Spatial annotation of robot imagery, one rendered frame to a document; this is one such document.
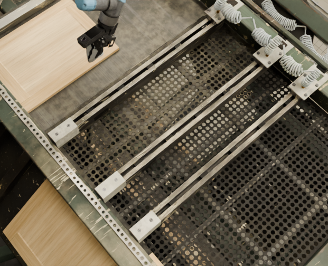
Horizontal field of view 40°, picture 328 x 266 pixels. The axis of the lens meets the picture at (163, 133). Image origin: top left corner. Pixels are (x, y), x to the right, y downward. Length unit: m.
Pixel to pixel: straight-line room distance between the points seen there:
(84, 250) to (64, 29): 1.13
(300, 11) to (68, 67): 1.39
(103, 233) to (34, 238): 0.60
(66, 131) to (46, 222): 0.54
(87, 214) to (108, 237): 0.13
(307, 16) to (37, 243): 1.96
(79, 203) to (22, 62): 0.81
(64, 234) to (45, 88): 0.73
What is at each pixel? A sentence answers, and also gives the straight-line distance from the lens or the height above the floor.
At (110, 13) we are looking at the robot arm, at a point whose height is 1.54.
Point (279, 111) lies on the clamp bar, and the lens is 2.17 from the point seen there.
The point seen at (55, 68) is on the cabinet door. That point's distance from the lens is 2.31.
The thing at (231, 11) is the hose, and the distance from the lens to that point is 2.26.
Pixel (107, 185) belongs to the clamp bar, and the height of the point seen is 0.97.
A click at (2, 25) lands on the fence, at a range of 2.50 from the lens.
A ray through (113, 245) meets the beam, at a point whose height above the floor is 0.84.
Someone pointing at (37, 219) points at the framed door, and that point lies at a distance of 2.41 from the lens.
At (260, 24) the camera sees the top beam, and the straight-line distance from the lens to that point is 2.38.
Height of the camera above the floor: 1.78
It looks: 15 degrees down
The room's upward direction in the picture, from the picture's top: 42 degrees clockwise
